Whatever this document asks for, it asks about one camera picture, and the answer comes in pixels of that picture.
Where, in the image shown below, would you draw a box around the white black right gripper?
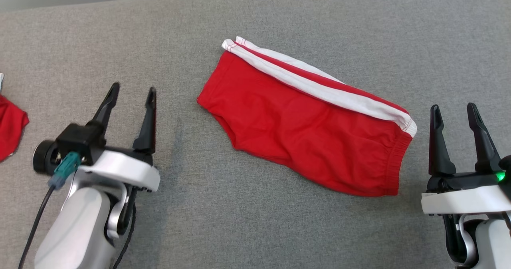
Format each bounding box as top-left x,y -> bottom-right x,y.
421,103 -> 511,216

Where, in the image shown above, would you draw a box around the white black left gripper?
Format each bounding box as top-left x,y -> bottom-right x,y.
74,82 -> 161,193

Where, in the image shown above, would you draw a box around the red jersey with number 23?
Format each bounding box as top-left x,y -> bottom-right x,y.
0,95 -> 30,162

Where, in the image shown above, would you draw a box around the red shorts with white stripes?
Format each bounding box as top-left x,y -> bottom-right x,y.
197,36 -> 418,198

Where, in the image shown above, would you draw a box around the teal plug with black cable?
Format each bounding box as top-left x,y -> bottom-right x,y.
18,151 -> 82,269

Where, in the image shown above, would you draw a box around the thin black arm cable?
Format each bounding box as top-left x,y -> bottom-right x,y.
113,187 -> 137,269

